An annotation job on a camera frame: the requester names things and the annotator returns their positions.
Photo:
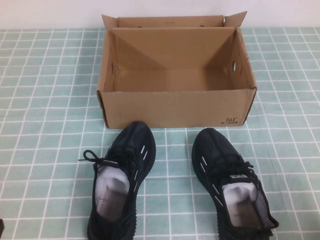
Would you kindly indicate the black sneaker with bow-tied laces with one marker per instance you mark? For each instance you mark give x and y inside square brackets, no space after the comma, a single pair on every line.
[135,140]

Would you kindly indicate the black sneaker with white tongue label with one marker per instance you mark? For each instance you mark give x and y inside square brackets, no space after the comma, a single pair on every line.
[212,145]

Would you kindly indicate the brown cardboard shoe box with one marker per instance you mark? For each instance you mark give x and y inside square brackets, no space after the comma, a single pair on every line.
[175,107]

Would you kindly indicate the green white checked tablecloth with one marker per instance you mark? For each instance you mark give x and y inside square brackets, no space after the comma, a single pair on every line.
[50,125]

